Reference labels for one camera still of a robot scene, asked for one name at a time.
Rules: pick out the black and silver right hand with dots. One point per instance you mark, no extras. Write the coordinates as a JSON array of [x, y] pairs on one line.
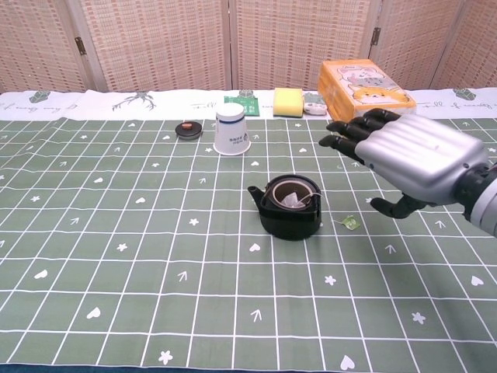
[[423, 155]]

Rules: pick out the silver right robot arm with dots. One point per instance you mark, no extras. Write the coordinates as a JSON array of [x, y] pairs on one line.
[[481, 202]]

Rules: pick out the black teapot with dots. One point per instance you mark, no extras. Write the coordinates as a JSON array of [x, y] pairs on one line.
[[289, 225]]

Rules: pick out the black teapot lid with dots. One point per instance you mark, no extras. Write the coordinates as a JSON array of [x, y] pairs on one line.
[[188, 131]]

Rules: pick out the orange cat tissue pack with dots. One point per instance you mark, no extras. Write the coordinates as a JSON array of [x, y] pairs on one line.
[[349, 85]]

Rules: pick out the small white green packet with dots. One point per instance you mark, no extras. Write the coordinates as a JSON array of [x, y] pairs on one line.
[[314, 105]]

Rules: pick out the yellow sponge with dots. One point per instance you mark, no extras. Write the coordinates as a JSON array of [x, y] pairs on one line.
[[287, 102]]

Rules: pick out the green circuit board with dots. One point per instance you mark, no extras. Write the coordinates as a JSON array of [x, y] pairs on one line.
[[251, 107]]

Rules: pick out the white paper cup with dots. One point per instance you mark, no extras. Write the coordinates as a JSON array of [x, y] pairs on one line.
[[231, 132]]

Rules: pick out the woven folding screen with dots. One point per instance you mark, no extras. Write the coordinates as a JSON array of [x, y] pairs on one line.
[[163, 42]]

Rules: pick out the green grid tablecloth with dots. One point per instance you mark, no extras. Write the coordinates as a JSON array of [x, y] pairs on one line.
[[155, 252]]

